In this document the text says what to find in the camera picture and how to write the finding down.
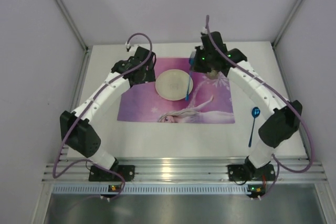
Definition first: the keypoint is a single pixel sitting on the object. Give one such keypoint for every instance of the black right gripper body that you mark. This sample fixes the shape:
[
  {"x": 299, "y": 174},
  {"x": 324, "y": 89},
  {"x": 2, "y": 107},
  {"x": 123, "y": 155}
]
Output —
[{"x": 200, "y": 66}]

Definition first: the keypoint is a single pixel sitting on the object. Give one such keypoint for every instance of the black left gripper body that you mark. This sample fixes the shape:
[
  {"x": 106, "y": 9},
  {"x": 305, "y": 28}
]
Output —
[{"x": 145, "y": 74}]

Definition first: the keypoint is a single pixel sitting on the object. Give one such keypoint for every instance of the small beige cup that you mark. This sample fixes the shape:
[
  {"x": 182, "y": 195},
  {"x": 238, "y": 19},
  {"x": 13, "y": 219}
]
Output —
[{"x": 213, "y": 75}]

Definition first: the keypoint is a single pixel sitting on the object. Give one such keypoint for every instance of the cream round plate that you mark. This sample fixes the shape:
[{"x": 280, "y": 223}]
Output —
[{"x": 172, "y": 84}]

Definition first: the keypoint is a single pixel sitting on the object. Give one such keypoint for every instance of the blue metallic fork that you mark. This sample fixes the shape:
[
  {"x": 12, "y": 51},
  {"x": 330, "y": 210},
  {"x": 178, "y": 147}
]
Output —
[{"x": 188, "y": 86}]

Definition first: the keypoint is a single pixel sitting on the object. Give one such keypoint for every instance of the purple princess placemat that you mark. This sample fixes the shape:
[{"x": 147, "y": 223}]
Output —
[{"x": 210, "y": 101}]

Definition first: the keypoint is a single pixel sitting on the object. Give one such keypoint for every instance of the blue metallic spoon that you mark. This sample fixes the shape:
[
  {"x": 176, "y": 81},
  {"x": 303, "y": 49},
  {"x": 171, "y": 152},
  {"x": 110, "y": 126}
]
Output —
[{"x": 255, "y": 114}]

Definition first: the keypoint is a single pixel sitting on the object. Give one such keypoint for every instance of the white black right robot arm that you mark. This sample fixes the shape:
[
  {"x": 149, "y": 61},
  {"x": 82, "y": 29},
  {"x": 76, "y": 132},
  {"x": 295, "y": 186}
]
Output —
[{"x": 281, "y": 116}]

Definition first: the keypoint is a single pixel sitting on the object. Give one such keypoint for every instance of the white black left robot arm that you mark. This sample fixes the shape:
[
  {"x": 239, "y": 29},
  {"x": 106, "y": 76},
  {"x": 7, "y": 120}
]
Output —
[{"x": 78, "y": 126}]

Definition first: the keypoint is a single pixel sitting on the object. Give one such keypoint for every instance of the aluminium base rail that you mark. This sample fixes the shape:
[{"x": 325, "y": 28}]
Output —
[{"x": 176, "y": 170}]

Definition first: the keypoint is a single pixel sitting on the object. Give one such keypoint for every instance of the white slotted cable duct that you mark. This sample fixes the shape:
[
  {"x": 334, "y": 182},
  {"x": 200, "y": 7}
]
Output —
[{"x": 158, "y": 189}]

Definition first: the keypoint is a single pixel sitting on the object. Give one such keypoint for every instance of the right aluminium frame post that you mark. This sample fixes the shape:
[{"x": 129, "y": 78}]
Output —
[{"x": 286, "y": 23}]

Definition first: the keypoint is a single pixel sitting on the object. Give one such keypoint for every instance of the aluminium frame post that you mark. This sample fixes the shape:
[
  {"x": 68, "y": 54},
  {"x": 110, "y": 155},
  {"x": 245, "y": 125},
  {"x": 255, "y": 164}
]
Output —
[
  {"x": 71, "y": 24},
  {"x": 286, "y": 23}
]

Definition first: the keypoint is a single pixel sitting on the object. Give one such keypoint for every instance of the left aluminium frame post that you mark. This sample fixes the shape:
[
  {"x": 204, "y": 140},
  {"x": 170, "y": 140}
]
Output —
[{"x": 71, "y": 24}]

